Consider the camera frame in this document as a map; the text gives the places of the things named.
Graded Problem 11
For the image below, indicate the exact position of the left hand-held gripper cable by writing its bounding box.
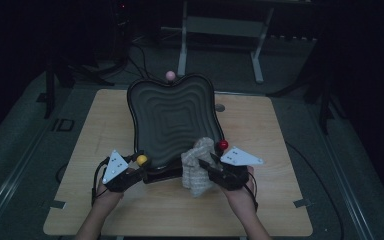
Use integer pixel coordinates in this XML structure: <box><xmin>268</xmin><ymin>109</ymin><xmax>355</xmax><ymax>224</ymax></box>
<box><xmin>90</xmin><ymin>156</ymin><xmax>112</xmax><ymax>206</ymax></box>

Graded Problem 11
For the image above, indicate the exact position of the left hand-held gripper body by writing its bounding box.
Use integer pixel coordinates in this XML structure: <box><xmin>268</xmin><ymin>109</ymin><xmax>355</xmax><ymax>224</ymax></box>
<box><xmin>101</xmin><ymin>149</ymin><xmax>145</xmax><ymax>194</ymax></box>

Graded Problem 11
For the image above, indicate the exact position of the right hand-held gripper cable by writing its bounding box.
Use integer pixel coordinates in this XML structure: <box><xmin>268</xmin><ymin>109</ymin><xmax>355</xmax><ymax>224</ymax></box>
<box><xmin>243</xmin><ymin>171</ymin><xmax>260</xmax><ymax>213</ymax></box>

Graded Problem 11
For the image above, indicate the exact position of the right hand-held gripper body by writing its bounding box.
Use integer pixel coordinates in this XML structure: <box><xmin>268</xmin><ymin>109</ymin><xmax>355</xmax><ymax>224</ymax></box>
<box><xmin>209</xmin><ymin>145</ymin><xmax>265</xmax><ymax>192</ymax></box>

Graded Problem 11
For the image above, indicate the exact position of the grey fluffy cloth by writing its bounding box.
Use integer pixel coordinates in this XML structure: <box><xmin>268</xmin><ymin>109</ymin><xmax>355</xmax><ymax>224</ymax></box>
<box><xmin>180</xmin><ymin>136</ymin><xmax>219</xmax><ymax>198</ymax></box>

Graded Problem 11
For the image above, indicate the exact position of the person's right hand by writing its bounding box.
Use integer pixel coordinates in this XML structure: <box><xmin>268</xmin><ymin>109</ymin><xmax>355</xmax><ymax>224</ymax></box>
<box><xmin>219</xmin><ymin>165</ymin><xmax>260</xmax><ymax>215</ymax></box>

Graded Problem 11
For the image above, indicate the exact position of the black cable loop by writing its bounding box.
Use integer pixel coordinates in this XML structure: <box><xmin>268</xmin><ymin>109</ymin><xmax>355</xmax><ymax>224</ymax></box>
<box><xmin>55</xmin><ymin>163</ymin><xmax>68</xmax><ymax>185</ymax></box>

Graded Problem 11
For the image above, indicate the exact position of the person's left hand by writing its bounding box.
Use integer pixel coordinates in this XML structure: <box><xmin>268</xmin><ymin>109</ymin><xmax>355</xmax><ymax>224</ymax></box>
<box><xmin>94</xmin><ymin>167</ymin><xmax>138</xmax><ymax>208</ymax></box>

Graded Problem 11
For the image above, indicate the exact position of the black wavy ridged tray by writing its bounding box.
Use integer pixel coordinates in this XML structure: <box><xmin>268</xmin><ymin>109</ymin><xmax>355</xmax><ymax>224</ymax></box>
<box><xmin>126</xmin><ymin>73</ymin><xmax>226</xmax><ymax>170</ymax></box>

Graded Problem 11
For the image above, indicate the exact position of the white metal stand frame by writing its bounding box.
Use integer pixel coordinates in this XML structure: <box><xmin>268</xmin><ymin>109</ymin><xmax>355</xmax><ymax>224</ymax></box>
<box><xmin>178</xmin><ymin>0</ymin><xmax>276</xmax><ymax>84</ymax></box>

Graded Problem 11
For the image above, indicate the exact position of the black long floor cable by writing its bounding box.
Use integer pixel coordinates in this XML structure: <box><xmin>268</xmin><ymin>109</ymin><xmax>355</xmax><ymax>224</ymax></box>
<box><xmin>284</xmin><ymin>141</ymin><xmax>346</xmax><ymax>240</ymax></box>

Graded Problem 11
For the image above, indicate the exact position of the hand-held gripper cable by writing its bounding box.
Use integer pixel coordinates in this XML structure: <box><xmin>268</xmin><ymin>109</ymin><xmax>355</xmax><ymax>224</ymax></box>
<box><xmin>243</xmin><ymin>171</ymin><xmax>260</xmax><ymax>213</ymax></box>
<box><xmin>90</xmin><ymin>156</ymin><xmax>112</xmax><ymax>206</ymax></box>

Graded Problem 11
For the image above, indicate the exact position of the grey tape piece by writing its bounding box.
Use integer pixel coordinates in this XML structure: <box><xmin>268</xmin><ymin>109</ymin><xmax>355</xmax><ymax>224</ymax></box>
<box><xmin>293</xmin><ymin>198</ymin><xmax>312</xmax><ymax>209</ymax></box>
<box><xmin>48</xmin><ymin>199</ymin><xmax>67</xmax><ymax>210</ymax></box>

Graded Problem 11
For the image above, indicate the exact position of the black metal stand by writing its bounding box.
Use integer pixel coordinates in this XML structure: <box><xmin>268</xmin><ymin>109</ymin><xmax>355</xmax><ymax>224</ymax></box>
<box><xmin>36</xmin><ymin>59</ymin><xmax>78</xmax><ymax>119</ymax></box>
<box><xmin>266</xmin><ymin>43</ymin><xmax>348</xmax><ymax>136</ymax></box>

